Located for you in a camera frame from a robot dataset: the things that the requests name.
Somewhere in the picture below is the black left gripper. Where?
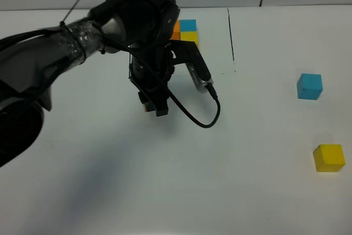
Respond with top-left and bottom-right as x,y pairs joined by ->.
130,41 -> 174,117

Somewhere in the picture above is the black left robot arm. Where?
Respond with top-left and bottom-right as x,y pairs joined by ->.
1,0 -> 179,165

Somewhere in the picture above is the template orange cube block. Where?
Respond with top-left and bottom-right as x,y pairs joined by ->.
170,20 -> 181,40

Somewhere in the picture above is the template yellow cube block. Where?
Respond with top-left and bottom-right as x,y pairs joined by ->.
180,31 -> 199,46

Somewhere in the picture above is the template blue cube block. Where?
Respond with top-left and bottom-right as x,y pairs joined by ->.
180,19 -> 197,32

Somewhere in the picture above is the black camera cable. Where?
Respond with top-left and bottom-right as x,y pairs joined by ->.
167,84 -> 221,129

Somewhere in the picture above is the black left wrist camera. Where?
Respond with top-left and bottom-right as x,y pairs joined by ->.
169,40 -> 213,94

